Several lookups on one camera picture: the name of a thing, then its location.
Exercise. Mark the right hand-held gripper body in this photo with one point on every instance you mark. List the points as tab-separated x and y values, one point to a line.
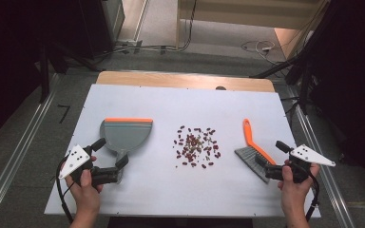
310	155

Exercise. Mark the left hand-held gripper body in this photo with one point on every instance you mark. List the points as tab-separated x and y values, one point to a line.
76	160

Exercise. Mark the grey dustpan with orange edge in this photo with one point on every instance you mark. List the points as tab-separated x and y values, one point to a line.
126	136

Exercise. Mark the pile of red beans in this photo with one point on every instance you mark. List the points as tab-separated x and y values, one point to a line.
196	147

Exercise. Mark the person's left hand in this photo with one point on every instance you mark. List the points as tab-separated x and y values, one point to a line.
85	196

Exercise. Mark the person's right hand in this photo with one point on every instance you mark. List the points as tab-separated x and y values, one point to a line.
294	196

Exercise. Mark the white board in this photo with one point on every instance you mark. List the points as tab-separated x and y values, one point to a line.
177	190

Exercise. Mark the black tripod stand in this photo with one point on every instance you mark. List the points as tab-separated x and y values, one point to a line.
297	68

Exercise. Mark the black metal stand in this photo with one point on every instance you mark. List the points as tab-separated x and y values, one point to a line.
44	76

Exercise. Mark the wooden table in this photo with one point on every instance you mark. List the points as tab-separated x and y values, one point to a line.
177	80

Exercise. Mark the dark cabinet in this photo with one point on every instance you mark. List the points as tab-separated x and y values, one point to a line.
98	25

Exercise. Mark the light wooden shelf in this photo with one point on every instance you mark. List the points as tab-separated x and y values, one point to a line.
250	12

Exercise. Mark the aluminium floor rail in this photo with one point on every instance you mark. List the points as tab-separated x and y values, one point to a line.
326	177
22	148

